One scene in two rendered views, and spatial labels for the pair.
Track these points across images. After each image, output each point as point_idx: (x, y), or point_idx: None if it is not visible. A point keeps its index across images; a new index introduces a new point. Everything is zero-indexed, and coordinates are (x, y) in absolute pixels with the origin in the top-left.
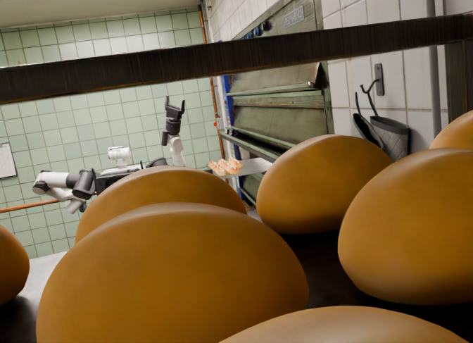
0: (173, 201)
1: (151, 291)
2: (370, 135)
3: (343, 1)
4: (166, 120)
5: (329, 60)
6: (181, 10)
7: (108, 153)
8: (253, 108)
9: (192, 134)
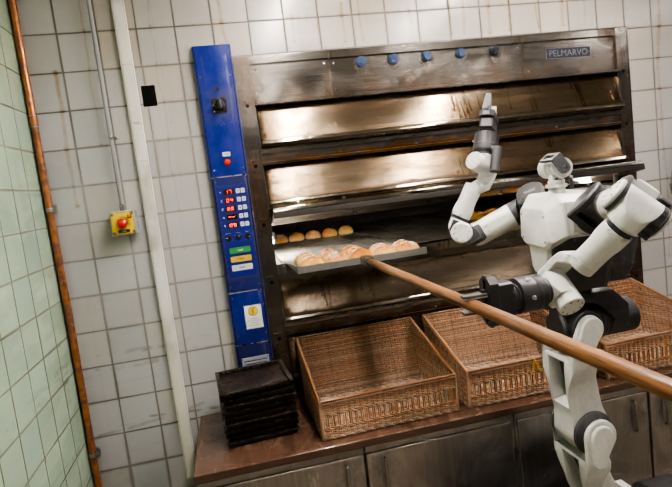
0: None
1: None
2: None
3: (656, 53)
4: (493, 131)
5: (634, 89)
6: None
7: (567, 161)
8: (384, 156)
9: (27, 261)
